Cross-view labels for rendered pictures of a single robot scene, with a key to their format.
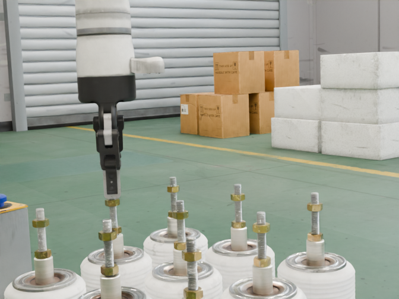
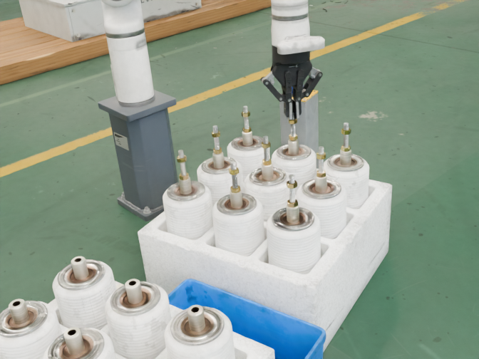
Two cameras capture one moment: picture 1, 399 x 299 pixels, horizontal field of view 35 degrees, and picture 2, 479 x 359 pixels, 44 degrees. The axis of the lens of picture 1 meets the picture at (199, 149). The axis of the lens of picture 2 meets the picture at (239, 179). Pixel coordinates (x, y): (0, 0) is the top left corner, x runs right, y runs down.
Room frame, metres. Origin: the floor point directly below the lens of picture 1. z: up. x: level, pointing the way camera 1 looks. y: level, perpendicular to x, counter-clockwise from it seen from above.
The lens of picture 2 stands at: (0.58, -1.01, 0.83)
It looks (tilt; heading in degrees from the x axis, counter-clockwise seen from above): 29 degrees down; 84
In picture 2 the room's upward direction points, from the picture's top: 5 degrees counter-clockwise
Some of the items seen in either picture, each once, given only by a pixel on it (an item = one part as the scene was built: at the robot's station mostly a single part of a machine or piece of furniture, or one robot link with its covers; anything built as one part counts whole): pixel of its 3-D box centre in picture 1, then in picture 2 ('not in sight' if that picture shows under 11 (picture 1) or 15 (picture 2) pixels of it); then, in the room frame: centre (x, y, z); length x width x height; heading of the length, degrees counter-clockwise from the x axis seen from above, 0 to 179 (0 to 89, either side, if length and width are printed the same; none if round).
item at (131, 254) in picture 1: (116, 255); (294, 152); (0.82, 0.12, 0.25); 0.08 x 0.08 x 0.01
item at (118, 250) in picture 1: (115, 247); (293, 147); (0.82, 0.12, 0.26); 0.02 x 0.02 x 0.03
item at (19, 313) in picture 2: not in sight; (19, 312); (0.32, -0.30, 0.26); 0.02 x 0.02 x 0.03
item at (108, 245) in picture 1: (108, 253); (217, 142); (0.65, 0.10, 0.30); 0.01 x 0.01 x 0.08
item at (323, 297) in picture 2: not in sight; (271, 242); (0.74, 0.03, 0.09); 0.39 x 0.39 x 0.18; 50
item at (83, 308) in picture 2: not in sight; (92, 318); (0.39, -0.22, 0.16); 0.10 x 0.10 x 0.18
